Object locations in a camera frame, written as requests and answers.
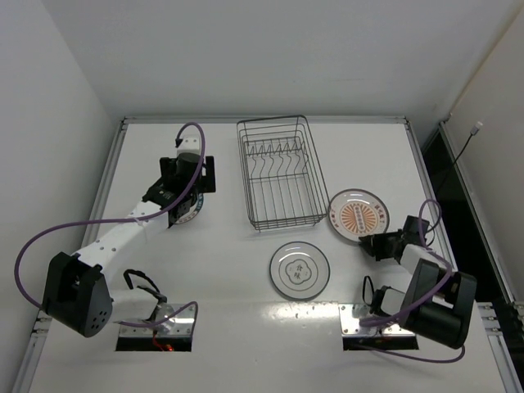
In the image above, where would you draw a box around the plate with red-blue rim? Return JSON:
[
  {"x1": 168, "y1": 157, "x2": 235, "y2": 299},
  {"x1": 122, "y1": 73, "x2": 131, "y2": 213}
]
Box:
[{"x1": 169, "y1": 193, "x2": 204, "y2": 226}]

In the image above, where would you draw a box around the orange sunburst pattern plate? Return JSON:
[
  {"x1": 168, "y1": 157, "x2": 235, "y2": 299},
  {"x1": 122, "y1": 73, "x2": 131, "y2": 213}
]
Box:
[{"x1": 328, "y1": 188, "x2": 390, "y2": 242}]

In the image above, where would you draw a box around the white plate with grey rim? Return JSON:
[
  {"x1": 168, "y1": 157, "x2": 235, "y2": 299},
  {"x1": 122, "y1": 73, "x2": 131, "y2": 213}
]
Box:
[{"x1": 269, "y1": 242, "x2": 331, "y2": 301}]

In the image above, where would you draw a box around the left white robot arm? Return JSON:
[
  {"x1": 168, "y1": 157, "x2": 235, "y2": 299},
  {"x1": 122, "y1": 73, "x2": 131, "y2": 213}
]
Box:
[{"x1": 42, "y1": 152, "x2": 216, "y2": 337}]

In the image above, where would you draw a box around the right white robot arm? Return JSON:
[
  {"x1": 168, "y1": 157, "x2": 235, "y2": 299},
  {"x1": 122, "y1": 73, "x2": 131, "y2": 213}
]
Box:
[{"x1": 359, "y1": 216, "x2": 477, "y2": 349}]

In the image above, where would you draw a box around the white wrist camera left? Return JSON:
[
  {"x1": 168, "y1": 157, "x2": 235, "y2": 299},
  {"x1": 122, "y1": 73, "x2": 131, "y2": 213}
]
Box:
[{"x1": 175, "y1": 134, "x2": 201, "y2": 156}]

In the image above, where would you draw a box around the grey wire dish rack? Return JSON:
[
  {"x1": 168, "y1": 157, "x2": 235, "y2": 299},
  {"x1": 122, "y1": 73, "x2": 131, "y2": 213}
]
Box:
[{"x1": 237, "y1": 115, "x2": 329, "y2": 232}]

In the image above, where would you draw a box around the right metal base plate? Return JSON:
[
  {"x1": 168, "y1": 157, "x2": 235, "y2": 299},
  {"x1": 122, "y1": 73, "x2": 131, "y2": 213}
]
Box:
[{"x1": 338, "y1": 303, "x2": 415, "y2": 337}]

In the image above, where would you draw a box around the metal base plate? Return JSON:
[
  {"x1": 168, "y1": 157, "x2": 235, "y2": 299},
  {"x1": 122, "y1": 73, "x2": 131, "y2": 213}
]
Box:
[
  {"x1": 338, "y1": 303, "x2": 415, "y2": 337},
  {"x1": 119, "y1": 302, "x2": 198, "y2": 339}
]

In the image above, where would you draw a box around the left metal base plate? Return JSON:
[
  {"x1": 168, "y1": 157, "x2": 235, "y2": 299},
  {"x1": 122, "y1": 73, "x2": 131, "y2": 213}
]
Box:
[{"x1": 119, "y1": 302, "x2": 198, "y2": 339}]

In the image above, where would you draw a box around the black wall cable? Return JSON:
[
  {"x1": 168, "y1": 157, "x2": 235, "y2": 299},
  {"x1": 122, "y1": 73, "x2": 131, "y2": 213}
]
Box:
[{"x1": 433, "y1": 120, "x2": 485, "y2": 193}]

